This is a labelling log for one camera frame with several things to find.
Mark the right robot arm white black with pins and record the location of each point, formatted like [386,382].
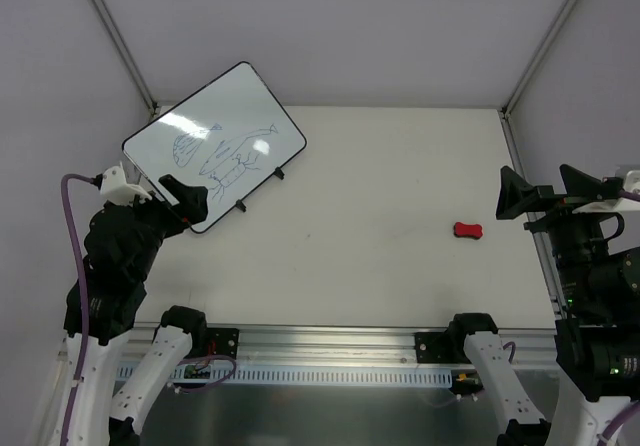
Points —
[597,337]

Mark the right aluminium frame post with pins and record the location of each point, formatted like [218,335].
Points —
[542,49]

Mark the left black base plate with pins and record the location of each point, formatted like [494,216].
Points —
[220,343]

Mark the aluminium frame post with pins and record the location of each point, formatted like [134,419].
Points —
[118,42]
[542,49]

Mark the black whiteboard foot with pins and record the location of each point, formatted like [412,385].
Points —
[278,172]
[240,205]

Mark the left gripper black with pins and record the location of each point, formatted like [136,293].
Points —
[163,214]

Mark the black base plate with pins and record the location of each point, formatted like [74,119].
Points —
[220,343]
[438,348]

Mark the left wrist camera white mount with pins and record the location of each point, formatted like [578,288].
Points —
[114,187]

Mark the red bone-shaped eraser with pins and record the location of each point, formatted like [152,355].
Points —
[468,231]

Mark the left black whiteboard foot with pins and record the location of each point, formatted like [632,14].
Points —
[240,205]

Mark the right black whiteboard foot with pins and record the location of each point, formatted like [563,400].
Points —
[278,172]

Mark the aluminium mounting rail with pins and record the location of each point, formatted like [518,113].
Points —
[342,346]

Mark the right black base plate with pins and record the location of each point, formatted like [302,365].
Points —
[438,348]

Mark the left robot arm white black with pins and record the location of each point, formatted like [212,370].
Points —
[113,262]

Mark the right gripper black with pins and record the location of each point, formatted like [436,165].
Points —
[548,206]

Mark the white slotted cable duct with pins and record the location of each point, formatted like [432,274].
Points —
[306,376]

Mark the left aluminium frame post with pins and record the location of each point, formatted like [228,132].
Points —
[118,42]

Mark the white whiteboard black frame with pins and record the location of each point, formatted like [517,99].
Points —
[228,136]

